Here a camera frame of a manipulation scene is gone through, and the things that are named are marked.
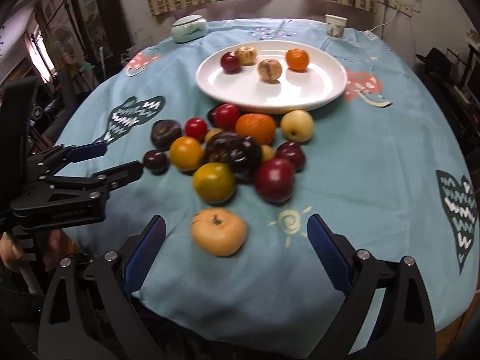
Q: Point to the person left hand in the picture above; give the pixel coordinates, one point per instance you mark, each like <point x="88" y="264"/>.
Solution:
<point x="11" y="252"/>

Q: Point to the small orange mandarin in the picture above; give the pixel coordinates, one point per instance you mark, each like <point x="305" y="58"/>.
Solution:
<point x="297" y="59"/>

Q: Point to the orange-yellow tomato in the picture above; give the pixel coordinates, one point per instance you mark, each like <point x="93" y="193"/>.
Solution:
<point x="186" y="154"/>

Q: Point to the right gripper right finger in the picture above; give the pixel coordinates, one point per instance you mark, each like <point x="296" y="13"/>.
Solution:
<point x="404" y="328"/>

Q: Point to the red plum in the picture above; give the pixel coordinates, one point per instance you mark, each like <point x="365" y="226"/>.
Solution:
<point x="274" y="180"/>

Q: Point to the red cherry tomato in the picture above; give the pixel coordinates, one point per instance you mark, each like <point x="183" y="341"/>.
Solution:
<point x="197" y="128"/>

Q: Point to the wall power strip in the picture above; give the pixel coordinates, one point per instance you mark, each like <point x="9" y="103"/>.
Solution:
<point x="398" y="5"/>

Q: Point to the tan apple-shaped fruit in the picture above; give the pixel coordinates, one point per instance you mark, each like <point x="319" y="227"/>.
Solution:
<point x="218" y="231"/>

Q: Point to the striped pepino melon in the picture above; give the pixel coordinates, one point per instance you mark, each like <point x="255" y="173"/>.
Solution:
<point x="269" y="70"/>
<point x="246" y="55"/>

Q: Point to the yellow-green tomato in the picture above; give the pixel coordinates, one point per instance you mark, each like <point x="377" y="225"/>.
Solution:
<point x="214" y="183"/>

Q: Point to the white oval plate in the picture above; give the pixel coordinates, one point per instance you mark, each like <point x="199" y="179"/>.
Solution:
<point x="285" y="76"/>

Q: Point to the celadon lidded jar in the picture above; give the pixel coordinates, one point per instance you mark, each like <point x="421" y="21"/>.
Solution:
<point x="189" y="28"/>

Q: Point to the large orange mandarin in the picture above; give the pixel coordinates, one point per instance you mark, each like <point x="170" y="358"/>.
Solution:
<point x="261" y="127"/>

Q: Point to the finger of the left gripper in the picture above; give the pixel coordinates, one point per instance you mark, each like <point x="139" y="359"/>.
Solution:
<point x="110" y="179"/>
<point x="52" y="161"/>

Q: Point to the printed paper cup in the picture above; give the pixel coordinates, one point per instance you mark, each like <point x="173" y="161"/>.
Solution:
<point x="336" y="26"/>

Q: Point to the pale yellow pear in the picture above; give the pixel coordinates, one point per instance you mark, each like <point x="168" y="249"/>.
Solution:
<point x="297" y="126"/>

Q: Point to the small tan longan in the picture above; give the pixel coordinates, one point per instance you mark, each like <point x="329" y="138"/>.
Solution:
<point x="268" y="153"/>
<point x="210" y="134"/>

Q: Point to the dark plum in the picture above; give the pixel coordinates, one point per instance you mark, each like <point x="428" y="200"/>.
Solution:
<point x="245" y="157"/>

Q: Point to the standing fan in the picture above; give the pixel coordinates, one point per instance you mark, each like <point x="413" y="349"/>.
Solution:
<point x="64" y="47"/>

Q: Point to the dark red-brown tomato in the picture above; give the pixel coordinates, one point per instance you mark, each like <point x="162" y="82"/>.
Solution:
<point x="230" y="63"/>

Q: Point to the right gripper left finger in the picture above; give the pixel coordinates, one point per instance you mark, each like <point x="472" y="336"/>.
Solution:
<point x="88" y="313"/>

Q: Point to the dark brown passion fruit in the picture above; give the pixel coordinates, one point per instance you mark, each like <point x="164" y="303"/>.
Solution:
<point x="220" y="146"/>

